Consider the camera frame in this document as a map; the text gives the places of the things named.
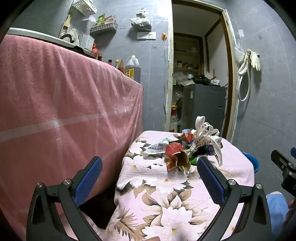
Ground blue plastic basin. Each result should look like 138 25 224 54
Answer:
242 151 260 173

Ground white hose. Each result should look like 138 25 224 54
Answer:
238 50 251 102

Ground white plastic basket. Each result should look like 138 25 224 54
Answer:
70 0 98 16

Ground green snack packet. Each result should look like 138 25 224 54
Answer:
188 145 200 165

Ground red ice cream cone wrapper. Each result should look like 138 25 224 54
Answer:
165 142 192 174

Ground grey refrigerator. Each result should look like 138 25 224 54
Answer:
180 84 228 137

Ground wooden shelf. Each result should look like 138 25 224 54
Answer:
173 32 204 77

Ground crumpled printed paper wrapper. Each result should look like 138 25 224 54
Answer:
143 137 173 159

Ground cream rubber gloves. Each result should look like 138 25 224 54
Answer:
245 49 261 71

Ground colourful foil wrapper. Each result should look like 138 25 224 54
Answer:
181 128 197 143

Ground metal box grater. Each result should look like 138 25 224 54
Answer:
79 34 95 50

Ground white container red label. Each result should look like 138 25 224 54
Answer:
170 105 180 133

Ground wooden handled grater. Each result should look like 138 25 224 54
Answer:
59 14 72 39

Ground black wok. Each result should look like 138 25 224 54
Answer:
191 75 212 84

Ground plastic bag on wall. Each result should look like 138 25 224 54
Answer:
130 9 152 32

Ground grey wall rack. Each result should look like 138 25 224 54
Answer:
90 22 118 36

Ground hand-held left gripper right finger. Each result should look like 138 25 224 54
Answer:
196 156 272 241

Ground beige plastic bag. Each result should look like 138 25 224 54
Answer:
65 28 79 44

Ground person's right hand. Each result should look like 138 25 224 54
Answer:
282 199 296 229

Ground grey wall socket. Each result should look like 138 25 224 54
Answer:
137 32 156 40

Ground wooden door frame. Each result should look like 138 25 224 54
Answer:
165 0 240 142

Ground white printed ribbon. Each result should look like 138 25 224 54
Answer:
185 115 223 167

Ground cooking oil bottle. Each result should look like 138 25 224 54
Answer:
124 55 141 81

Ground pink floral tablecloth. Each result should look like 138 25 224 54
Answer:
105 130 256 241

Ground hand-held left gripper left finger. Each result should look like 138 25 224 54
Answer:
26 156 103 241

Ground pink towel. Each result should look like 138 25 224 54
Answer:
0 34 144 232

